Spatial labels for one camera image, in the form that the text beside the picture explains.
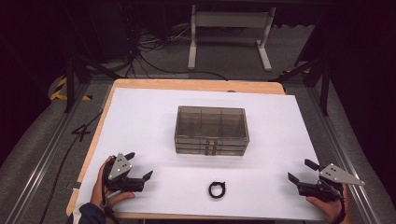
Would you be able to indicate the black tape floor mark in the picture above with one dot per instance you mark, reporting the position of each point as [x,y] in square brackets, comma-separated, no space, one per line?
[81,132]

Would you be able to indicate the yellow black hazard tape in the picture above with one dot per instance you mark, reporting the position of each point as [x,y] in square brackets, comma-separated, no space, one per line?
[59,93]

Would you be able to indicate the aluminium floor rail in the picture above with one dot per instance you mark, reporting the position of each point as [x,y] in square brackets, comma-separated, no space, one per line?
[345,155]
[46,155]

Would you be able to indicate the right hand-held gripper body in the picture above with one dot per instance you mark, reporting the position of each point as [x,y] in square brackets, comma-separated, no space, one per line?
[337,175]

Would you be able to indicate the white metal stand frame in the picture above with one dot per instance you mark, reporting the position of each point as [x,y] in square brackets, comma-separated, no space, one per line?
[232,19]

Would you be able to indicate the black metal stand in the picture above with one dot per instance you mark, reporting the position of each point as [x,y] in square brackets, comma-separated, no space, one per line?
[325,87]
[70,84]

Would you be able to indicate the person's left hand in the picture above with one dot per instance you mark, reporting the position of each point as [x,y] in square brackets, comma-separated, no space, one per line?
[99,189]

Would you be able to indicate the smoky clear drawer box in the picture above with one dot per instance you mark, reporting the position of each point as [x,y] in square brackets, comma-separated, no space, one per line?
[211,127]

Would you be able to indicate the person's right hand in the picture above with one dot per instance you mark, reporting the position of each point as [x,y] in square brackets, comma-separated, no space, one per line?
[333,210]

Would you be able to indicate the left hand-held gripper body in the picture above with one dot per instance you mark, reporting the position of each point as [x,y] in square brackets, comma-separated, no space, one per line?
[120,168]

